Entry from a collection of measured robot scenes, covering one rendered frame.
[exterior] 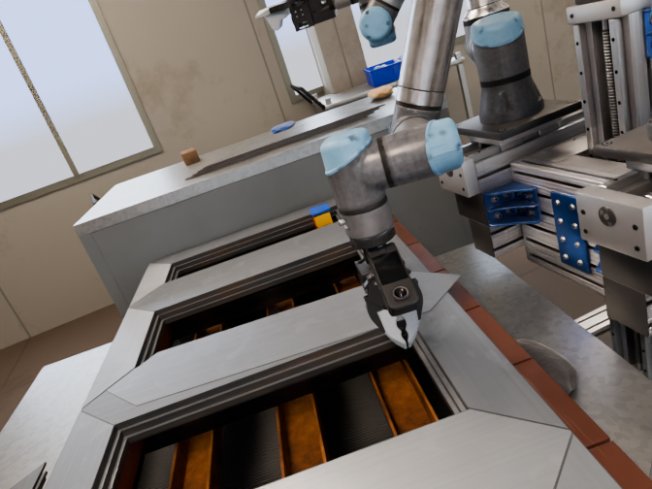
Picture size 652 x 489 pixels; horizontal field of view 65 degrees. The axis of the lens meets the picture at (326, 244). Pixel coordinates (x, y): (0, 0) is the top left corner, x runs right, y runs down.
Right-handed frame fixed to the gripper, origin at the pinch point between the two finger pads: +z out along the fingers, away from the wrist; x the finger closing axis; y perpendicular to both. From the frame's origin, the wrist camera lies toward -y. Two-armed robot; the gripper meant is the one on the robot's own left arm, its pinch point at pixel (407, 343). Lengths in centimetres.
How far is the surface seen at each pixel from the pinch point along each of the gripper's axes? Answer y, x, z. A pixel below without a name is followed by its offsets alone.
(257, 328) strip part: 25.0, 25.6, 1.0
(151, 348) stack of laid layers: 38, 52, 4
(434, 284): 16.8, -10.8, 1.0
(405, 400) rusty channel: 9.3, 2.3, 18.5
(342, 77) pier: 318, -54, -17
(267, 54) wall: 337, -9, -48
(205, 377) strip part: 13.4, 36.3, 1.0
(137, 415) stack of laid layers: 9.3, 48.8, 1.1
